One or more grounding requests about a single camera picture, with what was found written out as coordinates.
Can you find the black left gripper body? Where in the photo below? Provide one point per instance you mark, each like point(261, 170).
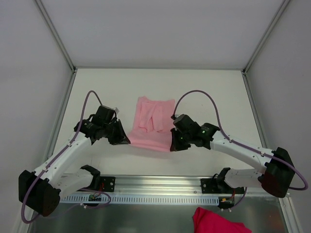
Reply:
point(112, 132)

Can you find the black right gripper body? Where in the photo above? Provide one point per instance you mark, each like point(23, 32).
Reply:
point(181, 140)

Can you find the pink t shirt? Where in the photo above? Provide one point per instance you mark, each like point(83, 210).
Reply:
point(152, 124)

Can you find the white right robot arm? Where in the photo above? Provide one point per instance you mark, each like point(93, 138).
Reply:
point(273, 170)

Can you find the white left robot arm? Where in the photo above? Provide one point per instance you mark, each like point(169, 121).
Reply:
point(42, 189)

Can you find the red t shirt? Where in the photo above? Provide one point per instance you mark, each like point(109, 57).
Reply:
point(206, 221)

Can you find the aluminium front rail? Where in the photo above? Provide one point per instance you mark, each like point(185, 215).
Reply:
point(167, 185)

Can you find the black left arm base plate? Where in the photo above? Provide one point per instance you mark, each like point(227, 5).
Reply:
point(103, 183)

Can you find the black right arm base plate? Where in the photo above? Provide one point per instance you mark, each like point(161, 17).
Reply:
point(213, 186)

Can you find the white slotted cable duct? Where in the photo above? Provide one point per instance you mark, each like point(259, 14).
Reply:
point(141, 199)

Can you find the right aluminium frame post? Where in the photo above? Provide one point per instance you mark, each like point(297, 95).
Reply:
point(268, 31)

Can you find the aluminium frame post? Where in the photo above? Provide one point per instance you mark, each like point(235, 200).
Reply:
point(51, 27)
point(268, 31)

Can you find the left aluminium frame post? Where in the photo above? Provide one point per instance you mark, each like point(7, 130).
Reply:
point(51, 27)

